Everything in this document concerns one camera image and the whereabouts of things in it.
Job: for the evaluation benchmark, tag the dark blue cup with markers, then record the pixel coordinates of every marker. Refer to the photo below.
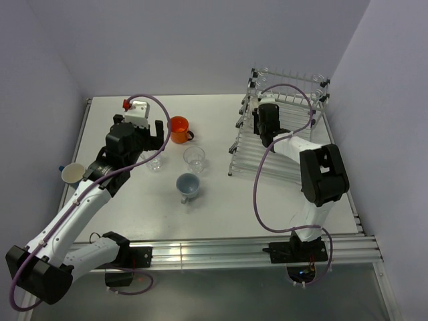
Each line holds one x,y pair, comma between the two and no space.
72,173

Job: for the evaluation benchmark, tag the clear glass left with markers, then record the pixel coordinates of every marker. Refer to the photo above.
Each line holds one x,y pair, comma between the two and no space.
154,164

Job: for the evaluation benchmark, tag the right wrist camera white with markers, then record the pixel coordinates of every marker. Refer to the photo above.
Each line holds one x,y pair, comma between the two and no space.
267,98

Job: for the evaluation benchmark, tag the metal wire dish rack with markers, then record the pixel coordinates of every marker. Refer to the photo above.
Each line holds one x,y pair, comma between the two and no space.
301,98

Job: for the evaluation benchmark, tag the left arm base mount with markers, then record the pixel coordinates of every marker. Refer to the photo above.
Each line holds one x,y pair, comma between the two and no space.
133,257

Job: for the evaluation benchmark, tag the clear glass right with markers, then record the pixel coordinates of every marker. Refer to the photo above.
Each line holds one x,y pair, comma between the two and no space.
194,157

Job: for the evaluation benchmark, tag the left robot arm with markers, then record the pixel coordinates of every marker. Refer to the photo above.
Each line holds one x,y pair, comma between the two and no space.
46,267

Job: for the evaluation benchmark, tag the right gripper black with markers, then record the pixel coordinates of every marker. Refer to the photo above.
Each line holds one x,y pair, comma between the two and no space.
256,117

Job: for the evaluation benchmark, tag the clear glass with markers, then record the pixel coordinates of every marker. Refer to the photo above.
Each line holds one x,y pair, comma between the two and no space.
154,164
194,157

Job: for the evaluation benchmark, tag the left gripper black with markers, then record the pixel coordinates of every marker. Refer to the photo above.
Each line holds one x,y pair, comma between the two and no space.
152,142

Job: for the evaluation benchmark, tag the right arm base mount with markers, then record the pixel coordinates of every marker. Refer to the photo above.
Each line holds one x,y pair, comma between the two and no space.
307,253

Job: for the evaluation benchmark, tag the light blue footed cup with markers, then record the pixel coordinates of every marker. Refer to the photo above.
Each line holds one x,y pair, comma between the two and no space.
188,185

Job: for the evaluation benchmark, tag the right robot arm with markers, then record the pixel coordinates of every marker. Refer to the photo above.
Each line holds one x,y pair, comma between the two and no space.
322,173

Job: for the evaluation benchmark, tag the aluminium mounting rail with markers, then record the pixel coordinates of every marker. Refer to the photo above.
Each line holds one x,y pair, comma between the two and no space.
210,254

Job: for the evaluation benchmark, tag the orange plastic mug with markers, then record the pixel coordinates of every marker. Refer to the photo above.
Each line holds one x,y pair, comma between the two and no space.
180,132

